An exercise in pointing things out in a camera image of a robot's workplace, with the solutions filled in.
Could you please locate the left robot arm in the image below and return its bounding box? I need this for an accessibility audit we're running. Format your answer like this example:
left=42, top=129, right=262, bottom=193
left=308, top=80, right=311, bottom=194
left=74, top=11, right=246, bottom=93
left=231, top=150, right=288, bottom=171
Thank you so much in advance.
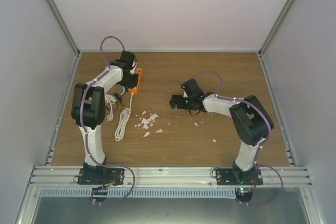
left=71, top=50, right=140, bottom=184

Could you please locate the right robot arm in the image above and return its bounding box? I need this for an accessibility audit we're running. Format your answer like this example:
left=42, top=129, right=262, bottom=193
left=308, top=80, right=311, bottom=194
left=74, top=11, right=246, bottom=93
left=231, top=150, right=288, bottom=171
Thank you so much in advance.
left=170, top=79, right=274, bottom=185

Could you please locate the white debris pile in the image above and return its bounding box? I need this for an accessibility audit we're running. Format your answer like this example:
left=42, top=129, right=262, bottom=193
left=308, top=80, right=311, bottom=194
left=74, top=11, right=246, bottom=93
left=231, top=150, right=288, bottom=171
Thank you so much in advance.
left=134, top=111, right=162, bottom=138

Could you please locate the orange power strip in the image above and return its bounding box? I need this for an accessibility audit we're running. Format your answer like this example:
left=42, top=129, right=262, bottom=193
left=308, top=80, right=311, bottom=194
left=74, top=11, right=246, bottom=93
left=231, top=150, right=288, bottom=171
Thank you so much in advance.
left=128, top=68, right=142, bottom=94

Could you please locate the white bundled orange-strip cable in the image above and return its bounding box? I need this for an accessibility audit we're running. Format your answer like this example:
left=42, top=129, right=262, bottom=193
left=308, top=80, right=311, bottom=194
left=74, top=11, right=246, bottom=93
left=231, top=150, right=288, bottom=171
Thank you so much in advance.
left=114, top=93, right=134, bottom=141

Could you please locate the black thin wire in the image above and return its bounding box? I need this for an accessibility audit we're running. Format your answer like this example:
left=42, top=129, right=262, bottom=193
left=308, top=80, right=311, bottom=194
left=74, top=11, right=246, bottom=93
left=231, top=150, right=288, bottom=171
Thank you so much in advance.
left=106, top=91, right=127, bottom=112

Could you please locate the white coiled teal-strip cable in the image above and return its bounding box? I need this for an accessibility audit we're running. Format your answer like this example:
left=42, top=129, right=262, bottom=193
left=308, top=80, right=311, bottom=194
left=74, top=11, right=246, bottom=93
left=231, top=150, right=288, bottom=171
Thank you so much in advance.
left=104, top=87, right=127, bottom=123

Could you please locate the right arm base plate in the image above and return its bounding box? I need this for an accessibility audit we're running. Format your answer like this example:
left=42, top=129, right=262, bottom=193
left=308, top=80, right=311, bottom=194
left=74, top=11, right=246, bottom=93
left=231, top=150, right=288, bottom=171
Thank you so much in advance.
left=211, top=167, right=264, bottom=186

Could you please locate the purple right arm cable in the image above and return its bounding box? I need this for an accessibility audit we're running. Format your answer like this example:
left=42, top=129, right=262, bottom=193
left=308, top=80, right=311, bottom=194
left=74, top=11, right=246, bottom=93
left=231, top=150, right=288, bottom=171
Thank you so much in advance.
left=193, top=70, right=285, bottom=206

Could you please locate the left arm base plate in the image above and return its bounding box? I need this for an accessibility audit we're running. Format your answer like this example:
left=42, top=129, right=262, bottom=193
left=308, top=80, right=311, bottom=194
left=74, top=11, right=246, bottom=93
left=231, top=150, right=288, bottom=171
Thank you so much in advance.
left=73, top=166, right=125, bottom=186

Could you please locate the slotted cable duct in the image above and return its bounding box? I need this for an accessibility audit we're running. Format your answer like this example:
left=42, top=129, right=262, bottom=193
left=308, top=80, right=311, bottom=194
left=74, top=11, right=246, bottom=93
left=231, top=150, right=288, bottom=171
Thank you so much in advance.
left=40, top=187, right=236, bottom=199

